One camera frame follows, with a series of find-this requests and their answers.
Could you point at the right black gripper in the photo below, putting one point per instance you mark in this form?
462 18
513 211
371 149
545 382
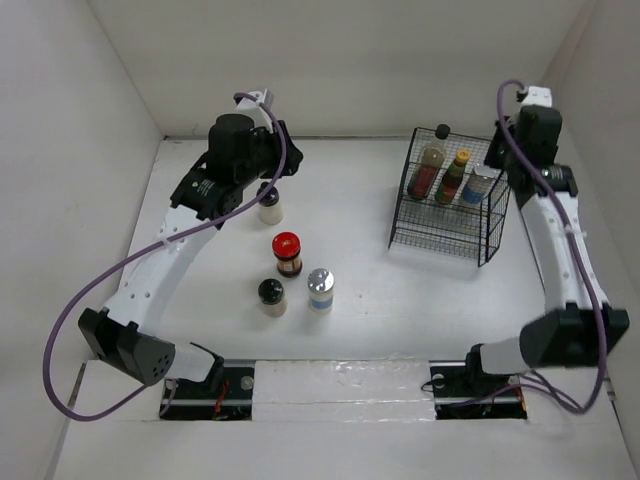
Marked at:
491 157

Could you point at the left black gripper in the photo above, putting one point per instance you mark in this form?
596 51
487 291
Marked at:
263 134

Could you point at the silver cap blue label shaker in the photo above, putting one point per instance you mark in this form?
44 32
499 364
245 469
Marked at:
478 185
320 284

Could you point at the red lid sauce jar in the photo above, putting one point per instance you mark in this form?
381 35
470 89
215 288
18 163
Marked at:
286 247

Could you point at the yellow cap chili sauce bottle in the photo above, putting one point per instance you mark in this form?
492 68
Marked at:
452 178

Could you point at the tall dark sauce bottle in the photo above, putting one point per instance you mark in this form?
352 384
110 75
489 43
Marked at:
432 159

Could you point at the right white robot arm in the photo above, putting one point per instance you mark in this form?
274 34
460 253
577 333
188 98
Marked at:
579 327

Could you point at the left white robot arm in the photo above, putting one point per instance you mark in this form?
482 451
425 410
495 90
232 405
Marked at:
123 332

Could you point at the black cap shaker far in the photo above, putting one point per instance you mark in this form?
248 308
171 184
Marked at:
270 205

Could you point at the black cap shaker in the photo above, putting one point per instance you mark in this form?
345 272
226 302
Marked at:
272 297
270 205

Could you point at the black cap shaker near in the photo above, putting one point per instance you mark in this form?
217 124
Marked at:
272 297

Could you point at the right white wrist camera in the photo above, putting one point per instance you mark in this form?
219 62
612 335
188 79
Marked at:
535 96

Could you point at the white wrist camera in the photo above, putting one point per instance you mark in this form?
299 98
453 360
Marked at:
535 96
249 103

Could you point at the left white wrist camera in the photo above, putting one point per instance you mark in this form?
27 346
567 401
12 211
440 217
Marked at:
249 103

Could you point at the black wire rack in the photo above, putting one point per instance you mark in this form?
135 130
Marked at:
469 232

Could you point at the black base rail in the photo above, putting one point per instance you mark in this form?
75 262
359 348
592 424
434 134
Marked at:
344 391

